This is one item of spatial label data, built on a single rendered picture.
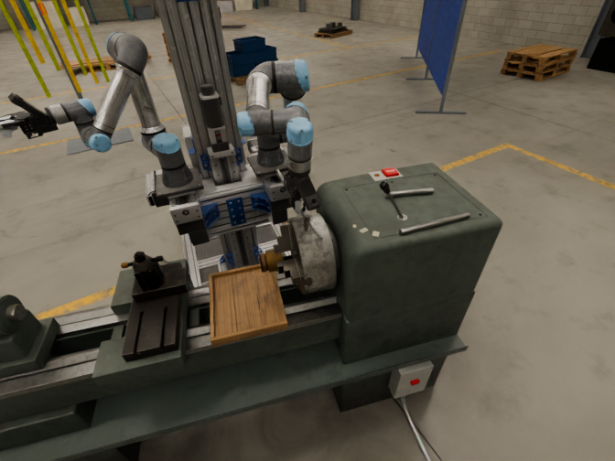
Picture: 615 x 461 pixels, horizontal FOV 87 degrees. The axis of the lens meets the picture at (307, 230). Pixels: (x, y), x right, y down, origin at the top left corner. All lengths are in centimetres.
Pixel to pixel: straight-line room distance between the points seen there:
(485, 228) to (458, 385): 126
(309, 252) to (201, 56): 107
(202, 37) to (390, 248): 125
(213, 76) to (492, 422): 235
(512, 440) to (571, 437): 31
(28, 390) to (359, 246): 128
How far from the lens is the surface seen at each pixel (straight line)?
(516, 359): 261
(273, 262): 128
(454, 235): 127
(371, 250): 112
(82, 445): 180
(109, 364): 143
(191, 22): 178
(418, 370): 183
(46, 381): 160
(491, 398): 240
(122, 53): 162
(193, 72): 180
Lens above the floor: 200
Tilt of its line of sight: 39 degrees down
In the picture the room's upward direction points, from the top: 3 degrees counter-clockwise
